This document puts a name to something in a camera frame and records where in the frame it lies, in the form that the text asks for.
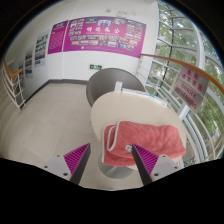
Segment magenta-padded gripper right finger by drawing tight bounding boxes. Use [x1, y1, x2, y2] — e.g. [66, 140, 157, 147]
[131, 143, 183, 187]

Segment white photo wall poster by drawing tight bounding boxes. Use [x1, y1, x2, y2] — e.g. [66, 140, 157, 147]
[33, 31, 51, 68]
[24, 48, 35, 80]
[17, 63, 25, 81]

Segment small magenta text poster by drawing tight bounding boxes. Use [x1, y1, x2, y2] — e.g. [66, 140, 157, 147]
[47, 20, 70, 55]

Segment white stair railing, orange handrail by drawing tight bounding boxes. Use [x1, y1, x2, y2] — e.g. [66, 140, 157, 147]
[1, 59, 27, 110]

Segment small upright white box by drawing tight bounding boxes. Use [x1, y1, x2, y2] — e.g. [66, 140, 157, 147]
[114, 80, 124, 94]

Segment warning sign with red letters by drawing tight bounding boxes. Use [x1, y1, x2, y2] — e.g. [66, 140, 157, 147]
[171, 79, 205, 115]

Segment large magenta photo poster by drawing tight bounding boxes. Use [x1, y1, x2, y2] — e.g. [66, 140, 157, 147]
[62, 16, 147, 59]

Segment flat white and blue box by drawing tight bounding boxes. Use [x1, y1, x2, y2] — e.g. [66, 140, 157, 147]
[150, 94, 168, 108]

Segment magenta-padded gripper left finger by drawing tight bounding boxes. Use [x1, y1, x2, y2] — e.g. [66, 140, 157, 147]
[42, 142, 92, 186]

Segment green exit sign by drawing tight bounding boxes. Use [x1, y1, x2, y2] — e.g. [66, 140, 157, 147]
[88, 64, 103, 71]

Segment grey round-backed chair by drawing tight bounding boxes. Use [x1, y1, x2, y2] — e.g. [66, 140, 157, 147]
[85, 67, 147, 108]

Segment pink towel with grey trim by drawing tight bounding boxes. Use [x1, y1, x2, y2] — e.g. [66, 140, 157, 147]
[101, 119, 187, 168]

